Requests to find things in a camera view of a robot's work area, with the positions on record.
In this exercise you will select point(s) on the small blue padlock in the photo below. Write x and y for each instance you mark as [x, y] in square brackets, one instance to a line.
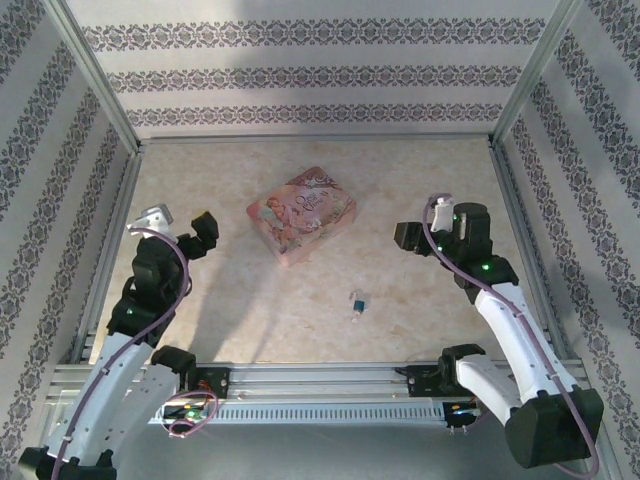
[359, 303]

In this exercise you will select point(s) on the pink printed tin box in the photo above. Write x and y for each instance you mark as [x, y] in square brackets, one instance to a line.
[300, 215]

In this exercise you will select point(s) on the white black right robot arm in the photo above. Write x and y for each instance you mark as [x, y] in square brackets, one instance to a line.
[505, 320]

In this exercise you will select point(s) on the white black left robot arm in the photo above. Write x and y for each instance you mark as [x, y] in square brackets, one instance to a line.
[120, 360]

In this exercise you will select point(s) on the left controller board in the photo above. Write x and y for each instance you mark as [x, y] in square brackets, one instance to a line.
[185, 413]

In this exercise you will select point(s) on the controller board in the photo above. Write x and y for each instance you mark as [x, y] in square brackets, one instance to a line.
[185, 413]
[462, 413]

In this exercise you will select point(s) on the right controller board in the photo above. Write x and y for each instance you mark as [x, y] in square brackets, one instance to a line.
[462, 413]

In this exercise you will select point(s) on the grey metal sheet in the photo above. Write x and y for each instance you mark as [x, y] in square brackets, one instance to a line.
[320, 452]

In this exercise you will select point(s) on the aluminium table side rail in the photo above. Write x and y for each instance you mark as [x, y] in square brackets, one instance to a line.
[525, 225]
[115, 200]

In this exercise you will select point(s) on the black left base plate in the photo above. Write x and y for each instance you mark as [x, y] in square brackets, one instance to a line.
[215, 382]

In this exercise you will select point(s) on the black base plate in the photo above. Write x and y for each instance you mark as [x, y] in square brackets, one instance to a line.
[420, 382]
[215, 382]

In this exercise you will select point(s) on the aluminium table back rail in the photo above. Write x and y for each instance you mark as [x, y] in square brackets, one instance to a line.
[315, 139]

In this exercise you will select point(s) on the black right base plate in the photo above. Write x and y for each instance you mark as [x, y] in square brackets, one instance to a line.
[420, 382]

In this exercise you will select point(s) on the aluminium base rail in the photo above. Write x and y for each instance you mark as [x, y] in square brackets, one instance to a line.
[320, 380]

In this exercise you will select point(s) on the aluminium frame post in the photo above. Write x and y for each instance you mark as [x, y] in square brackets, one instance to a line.
[535, 70]
[95, 75]

